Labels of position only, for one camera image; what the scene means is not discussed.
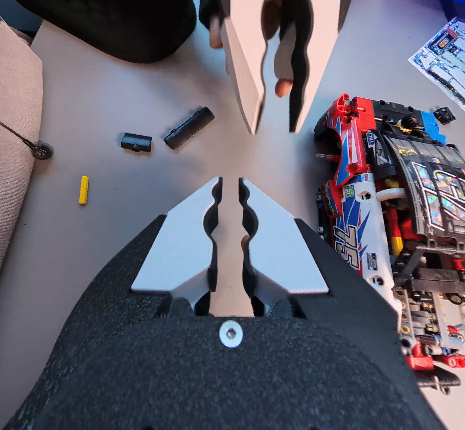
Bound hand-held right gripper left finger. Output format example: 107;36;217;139
131;177;224;310

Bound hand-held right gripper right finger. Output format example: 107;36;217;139
238;177;330;310

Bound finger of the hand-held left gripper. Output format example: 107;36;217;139
281;0;346;134
212;0;277;135

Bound black lego cylinder piece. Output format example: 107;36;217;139
163;107;216;151

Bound red white blue lego car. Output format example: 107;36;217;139
313;93;465;396

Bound black lego connector piece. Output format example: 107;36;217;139
121;133;153;154

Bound small black lego piece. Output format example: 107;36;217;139
433;107;456;125

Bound person's left hand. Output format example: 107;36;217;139
209;0;304;98

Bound holographic sticker sheet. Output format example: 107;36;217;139
408;16;465;109

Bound black earbud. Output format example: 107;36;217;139
33;142;55;161

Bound thin black earbud cable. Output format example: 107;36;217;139
0;120;37;149

